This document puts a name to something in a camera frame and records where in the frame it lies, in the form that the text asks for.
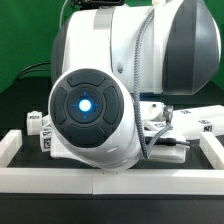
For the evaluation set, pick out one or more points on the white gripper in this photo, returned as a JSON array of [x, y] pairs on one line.
[[151, 136]]

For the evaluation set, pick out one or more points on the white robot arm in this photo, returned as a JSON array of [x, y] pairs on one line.
[[104, 59]]

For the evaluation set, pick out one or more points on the white chair back piece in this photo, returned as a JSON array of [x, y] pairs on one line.
[[190, 122]]

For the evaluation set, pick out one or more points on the white U-shaped fence wall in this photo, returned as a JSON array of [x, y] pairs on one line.
[[97, 182]]

